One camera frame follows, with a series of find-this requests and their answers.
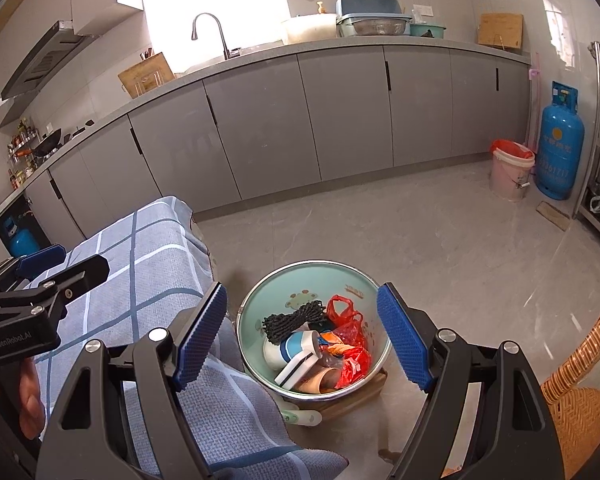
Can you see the blue checked tablecloth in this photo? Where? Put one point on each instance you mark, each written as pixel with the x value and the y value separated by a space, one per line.
pixel 155 270

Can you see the range hood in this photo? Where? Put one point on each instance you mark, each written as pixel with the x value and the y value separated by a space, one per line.
pixel 40 62

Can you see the red plastic bag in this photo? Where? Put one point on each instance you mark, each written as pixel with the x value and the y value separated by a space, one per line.
pixel 356 362

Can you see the wicker chair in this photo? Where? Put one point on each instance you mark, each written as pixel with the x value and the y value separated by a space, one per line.
pixel 580 410

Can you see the pink bucket red liner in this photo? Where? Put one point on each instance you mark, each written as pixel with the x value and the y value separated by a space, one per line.
pixel 510 175

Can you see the knife block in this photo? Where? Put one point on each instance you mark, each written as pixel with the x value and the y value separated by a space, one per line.
pixel 147 53

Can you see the grey kitchen counter cabinets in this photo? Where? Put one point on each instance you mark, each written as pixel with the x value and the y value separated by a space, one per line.
pixel 345 105

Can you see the green basin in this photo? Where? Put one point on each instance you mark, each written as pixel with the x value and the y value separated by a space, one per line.
pixel 427 31

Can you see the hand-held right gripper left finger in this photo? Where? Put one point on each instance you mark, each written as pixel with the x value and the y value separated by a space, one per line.
pixel 200 340

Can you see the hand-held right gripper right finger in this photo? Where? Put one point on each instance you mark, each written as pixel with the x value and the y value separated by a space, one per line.
pixel 405 340

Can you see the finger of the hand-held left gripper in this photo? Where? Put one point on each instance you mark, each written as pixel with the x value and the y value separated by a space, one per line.
pixel 80 272
pixel 42 260

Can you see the person's left hand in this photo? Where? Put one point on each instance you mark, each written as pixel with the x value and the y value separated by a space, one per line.
pixel 30 400

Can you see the wooden cutting board on stand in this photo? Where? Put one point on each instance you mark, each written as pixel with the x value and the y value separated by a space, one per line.
pixel 147 74

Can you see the black wok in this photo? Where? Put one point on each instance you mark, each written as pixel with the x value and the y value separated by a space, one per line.
pixel 47 144

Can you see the white paper cup blue bands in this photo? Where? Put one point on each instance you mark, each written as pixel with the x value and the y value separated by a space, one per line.
pixel 295 346

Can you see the white plastic basin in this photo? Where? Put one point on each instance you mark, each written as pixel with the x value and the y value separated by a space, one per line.
pixel 310 28

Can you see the steel gooseneck faucet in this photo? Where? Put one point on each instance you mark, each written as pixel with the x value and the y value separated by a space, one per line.
pixel 225 42

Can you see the row of sauce bottles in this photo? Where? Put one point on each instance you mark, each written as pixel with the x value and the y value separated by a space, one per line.
pixel 20 176

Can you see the metal spice rack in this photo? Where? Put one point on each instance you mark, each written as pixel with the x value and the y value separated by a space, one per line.
pixel 22 135

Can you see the pale wooden cutting board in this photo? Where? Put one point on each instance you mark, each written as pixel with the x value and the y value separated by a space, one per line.
pixel 500 30

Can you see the mint green patterned bin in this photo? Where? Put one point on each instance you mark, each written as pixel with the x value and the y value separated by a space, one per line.
pixel 280 290

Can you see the gas stove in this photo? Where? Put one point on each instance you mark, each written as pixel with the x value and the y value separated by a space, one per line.
pixel 80 129

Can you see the small blue gas cylinder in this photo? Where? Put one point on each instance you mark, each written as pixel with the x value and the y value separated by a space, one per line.
pixel 22 242

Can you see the large blue gas cylinder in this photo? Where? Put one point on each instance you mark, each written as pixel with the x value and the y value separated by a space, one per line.
pixel 560 150

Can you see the flat wooden plank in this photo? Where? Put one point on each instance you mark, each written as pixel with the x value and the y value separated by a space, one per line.
pixel 552 216

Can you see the blue dish rack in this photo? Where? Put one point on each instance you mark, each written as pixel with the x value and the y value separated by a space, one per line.
pixel 365 7

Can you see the yellow soap bottle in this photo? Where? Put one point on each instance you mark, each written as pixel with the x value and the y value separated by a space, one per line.
pixel 321 8

